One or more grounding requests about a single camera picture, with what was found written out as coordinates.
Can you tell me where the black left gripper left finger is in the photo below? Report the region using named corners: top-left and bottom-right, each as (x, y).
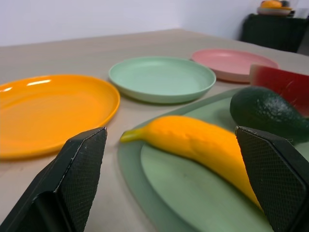
top-left (0, 127), bottom-right (108, 232)

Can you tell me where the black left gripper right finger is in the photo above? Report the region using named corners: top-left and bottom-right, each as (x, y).
top-left (235, 125), bottom-right (309, 232)

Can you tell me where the yellow plate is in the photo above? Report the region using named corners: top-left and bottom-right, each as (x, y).
top-left (0, 74), bottom-right (121, 160)

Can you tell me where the large green tray plate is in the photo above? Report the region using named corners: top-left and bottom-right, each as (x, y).
top-left (117, 87), bottom-right (309, 232)

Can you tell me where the pink plate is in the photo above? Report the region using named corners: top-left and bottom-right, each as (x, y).
top-left (191, 48), bottom-right (280, 84)

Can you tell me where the light green plate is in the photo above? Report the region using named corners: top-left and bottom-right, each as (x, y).
top-left (108, 56), bottom-right (217, 104)

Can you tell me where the bowl with orange fruit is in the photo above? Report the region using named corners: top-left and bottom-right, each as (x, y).
top-left (256, 0), bottom-right (294, 17)

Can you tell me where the dark green avocado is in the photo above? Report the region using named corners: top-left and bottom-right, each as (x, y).
top-left (229, 86), bottom-right (309, 139)

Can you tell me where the yellow banana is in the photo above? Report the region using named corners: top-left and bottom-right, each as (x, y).
top-left (120, 115), bottom-right (264, 211)

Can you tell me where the red watermelon slice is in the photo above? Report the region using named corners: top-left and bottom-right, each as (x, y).
top-left (249, 63), bottom-right (309, 118)

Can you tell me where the black cabinet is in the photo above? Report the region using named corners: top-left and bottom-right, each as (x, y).
top-left (241, 14), bottom-right (309, 54)

